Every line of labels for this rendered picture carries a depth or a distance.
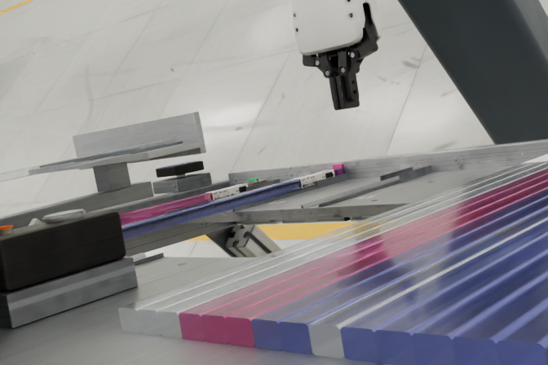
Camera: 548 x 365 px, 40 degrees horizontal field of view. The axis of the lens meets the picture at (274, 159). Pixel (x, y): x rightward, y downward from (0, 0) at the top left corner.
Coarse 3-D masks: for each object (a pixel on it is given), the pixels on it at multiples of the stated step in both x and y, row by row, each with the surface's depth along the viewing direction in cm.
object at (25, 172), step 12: (144, 144) 114; (156, 144) 115; (84, 156) 106; (96, 156) 107; (108, 156) 109; (24, 168) 99; (36, 168) 100; (48, 168) 101; (60, 168) 103; (0, 180) 96
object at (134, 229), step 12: (336, 168) 87; (288, 180) 82; (300, 180) 82; (252, 192) 76; (264, 192) 77; (276, 192) 79; (204, 204) 71; (216, 204) 72; (228, 204) 74; (240, 204) 75; (156, 216) 68; (168, 216) 68; (180, 216) 69; (192, 216) 70; (204, 216) 71; (132, 228) 65; (144, 228) 66; (156, 228) 67
